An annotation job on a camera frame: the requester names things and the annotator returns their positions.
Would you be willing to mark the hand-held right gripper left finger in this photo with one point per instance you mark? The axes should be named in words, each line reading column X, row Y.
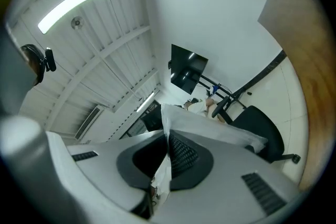
column 105, row 178

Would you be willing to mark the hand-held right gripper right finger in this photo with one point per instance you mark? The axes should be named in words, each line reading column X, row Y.
column 225, row 191

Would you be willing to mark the white translucent plastic bag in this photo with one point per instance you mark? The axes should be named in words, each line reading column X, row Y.
column 210, row 128

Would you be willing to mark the white ceiling air conditioner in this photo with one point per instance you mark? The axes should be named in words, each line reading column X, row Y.
column 88, row 122

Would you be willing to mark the black office chair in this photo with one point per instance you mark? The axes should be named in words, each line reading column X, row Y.
column 260, row 126

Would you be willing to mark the short ceiling tube light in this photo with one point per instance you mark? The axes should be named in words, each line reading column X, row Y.
column 145, row 102

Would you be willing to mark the black monitor floor stand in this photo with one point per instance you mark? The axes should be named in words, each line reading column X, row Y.
column 225, row 91

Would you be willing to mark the black flat screen monitor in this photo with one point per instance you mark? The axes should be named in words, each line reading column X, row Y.
column 187, row 68

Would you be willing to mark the person's grey clothing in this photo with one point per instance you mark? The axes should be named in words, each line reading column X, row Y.
column 14, row 70

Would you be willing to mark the round ceiling fan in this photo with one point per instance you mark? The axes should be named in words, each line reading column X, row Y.
column 77, row 22

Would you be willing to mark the brown wooden panel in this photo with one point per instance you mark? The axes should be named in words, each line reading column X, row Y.
column 302, row 47

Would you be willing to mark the long ceiling tube light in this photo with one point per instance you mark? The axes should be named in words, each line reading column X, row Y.
column 76, row 5

